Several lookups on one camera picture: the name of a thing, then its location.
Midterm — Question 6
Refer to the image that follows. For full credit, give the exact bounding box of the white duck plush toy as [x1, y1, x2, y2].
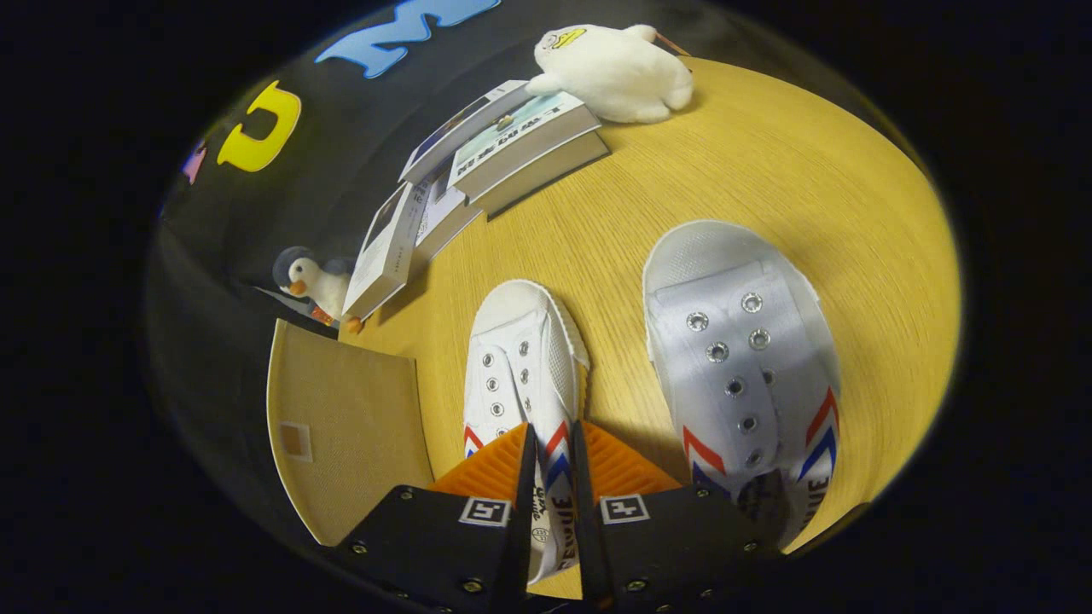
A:
[525, 24, 694, 125]

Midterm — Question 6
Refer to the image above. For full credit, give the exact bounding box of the beige fabric storage box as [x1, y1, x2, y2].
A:
[266, 320, 436, 547]

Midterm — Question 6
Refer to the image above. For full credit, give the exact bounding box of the book with blue photo cover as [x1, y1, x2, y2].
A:
[399, 79, 534, 184]

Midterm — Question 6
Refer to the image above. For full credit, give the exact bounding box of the white canvas shoe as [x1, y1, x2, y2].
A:
[642, 220, 843, 551]
[462, 280, 591, 585]

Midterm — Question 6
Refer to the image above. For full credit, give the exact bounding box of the book with pale blue cover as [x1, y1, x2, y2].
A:
[448, 91, 611, 218]

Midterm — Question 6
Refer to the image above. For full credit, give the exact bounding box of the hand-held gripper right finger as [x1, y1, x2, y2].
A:
[570, 420, 781, 614]

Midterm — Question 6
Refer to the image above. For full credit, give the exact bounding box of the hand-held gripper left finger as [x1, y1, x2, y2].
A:
[328, 422, 538, 614]

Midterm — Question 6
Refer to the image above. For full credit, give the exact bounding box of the white book with text cover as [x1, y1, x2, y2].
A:
[414, 166, 485, 265]

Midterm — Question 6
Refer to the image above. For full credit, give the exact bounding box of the white book with portrait cover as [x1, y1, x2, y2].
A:
[341, 181, 427, 323]

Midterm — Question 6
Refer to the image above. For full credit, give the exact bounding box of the grey penguin plush toy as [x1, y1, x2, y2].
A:
[272, 246, 368, 333]

